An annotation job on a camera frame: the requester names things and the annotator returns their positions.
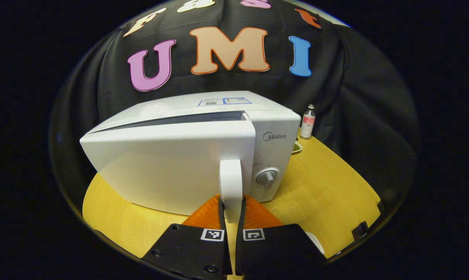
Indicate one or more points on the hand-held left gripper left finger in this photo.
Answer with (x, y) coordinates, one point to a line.
(191, 252)

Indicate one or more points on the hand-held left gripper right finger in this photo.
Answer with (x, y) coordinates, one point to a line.
(273, 252)

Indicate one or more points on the white square plate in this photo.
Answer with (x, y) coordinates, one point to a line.
(317, 243)

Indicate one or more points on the white microwave oven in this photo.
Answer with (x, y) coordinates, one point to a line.
(172, 163)

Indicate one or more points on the white divided snack tray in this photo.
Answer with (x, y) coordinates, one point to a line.
(296, 147)

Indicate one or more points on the small bottle with pink label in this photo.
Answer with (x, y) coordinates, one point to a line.
(307, 122)

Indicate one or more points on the black backdrop cloth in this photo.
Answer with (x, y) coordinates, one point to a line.
(355, 97)

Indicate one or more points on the black table edge bracket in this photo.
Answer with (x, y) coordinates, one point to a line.
(359, 230)

